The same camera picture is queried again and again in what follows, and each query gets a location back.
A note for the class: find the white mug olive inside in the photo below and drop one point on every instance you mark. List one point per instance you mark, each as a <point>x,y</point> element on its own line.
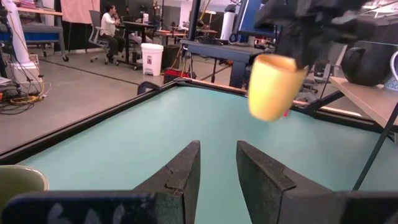
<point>18,180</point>

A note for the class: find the white trash bin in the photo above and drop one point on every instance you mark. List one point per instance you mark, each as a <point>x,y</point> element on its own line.
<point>151,59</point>

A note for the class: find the grey equipment cart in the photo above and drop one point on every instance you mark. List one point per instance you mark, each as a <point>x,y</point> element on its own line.
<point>224,51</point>

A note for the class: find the blue screen monitor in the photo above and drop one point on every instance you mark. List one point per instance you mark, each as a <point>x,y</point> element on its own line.
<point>248,15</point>

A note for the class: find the black stand pole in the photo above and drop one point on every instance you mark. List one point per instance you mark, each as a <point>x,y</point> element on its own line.
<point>194,18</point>

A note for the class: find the green table mat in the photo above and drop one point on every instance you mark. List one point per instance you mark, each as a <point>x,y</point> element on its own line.
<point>186,124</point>

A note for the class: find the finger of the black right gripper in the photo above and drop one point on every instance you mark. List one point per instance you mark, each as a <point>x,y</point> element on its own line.
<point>298,46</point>

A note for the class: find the black trash bin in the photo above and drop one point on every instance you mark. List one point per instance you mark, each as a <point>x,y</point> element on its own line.
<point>171,57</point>

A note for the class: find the red tape tag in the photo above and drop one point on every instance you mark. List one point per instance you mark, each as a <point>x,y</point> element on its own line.
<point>287,113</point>

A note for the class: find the white cylindrical container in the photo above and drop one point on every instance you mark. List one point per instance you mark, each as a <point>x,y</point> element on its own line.
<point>145,18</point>

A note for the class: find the person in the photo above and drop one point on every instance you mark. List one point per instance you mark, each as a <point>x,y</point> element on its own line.
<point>109,28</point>

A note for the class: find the pink curtain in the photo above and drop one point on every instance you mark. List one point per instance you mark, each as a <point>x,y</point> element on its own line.
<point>79,11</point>

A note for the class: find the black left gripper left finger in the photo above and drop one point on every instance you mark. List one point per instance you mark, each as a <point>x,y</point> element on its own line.
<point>174,186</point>

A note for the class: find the black desk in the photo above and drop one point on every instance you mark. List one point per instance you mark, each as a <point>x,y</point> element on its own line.
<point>136,26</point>

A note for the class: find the black mug blue inside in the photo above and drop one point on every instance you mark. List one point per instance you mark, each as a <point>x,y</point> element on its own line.
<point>370,65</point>

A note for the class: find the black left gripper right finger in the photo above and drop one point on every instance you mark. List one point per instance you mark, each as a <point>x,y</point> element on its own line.
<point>267,193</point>

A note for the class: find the black table border frame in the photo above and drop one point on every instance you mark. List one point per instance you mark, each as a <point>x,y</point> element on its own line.
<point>77,127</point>

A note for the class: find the yellow mug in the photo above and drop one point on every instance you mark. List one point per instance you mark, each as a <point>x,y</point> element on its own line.
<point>273,90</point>

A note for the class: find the grey office chair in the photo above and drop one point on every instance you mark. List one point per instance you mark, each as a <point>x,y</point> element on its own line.
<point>94,31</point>

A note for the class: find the black table clamp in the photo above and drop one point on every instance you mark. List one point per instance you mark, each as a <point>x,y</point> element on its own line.
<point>149,87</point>

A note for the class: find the blue wooden workbench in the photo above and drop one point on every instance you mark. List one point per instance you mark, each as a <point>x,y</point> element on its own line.
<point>43,32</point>

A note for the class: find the white air purifier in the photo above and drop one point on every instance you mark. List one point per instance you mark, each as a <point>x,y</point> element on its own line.
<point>228,26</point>

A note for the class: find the white teal patterned mug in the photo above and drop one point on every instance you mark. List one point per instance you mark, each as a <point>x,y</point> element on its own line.
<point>393,84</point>

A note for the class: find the black shelf frame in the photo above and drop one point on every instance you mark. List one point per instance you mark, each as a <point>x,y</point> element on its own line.
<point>373,152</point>

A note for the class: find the red box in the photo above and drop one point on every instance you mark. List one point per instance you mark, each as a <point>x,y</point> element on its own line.
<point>174,75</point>

